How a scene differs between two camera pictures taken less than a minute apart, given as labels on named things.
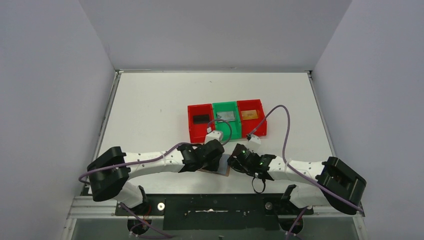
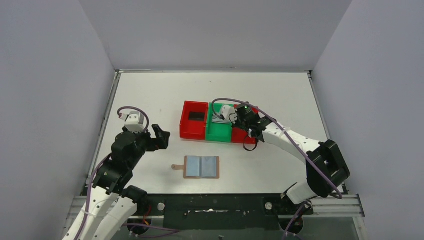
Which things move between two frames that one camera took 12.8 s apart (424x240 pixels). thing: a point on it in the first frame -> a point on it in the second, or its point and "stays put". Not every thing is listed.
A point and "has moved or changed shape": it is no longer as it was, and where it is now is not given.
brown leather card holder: [224, 166] has moved or changed shape
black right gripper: [234, 162] -> [236, 121]
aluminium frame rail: [90, 207] stays put
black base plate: [216, 212] stays put
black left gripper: [216, 155] -> [154, 139]
